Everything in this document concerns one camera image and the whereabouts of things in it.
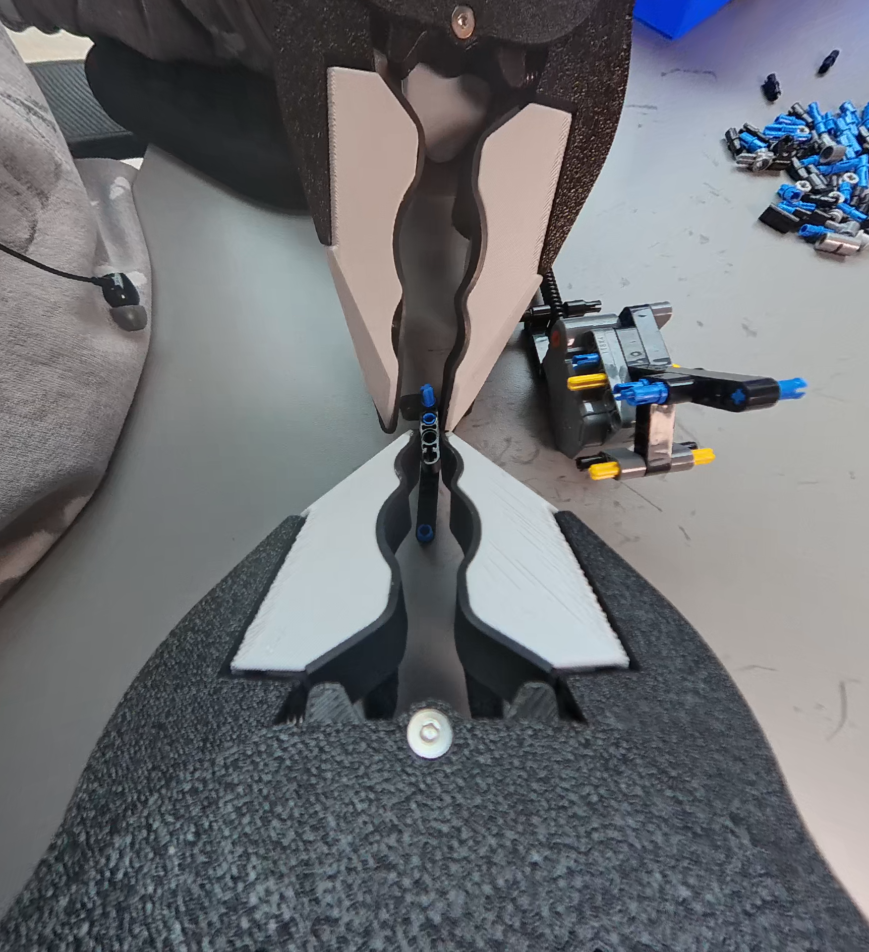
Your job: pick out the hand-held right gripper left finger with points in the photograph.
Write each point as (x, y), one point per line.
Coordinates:
(323, 587)

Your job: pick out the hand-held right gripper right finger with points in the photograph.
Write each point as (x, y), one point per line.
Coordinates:
(531, 587)

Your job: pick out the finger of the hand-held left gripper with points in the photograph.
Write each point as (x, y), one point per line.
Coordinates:
(364, 186)
(516, 208)

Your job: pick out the black bent brick beam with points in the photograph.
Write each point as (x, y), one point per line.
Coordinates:
(427, 491)

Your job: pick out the grey desk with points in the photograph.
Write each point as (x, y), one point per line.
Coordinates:
(241, 372)

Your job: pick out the blue plastic bin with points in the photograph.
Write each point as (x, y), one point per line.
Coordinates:
(679, 16)

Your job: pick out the black connector pin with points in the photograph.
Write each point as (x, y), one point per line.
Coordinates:
(828, 63)
(771, 87)

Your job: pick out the grey toy brick model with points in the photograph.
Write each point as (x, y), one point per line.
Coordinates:
(590, 416)

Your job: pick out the pile of blue black pins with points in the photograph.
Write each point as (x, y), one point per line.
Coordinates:
(828, 178)

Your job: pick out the black earbud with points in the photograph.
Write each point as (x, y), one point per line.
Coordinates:
(118, 290)

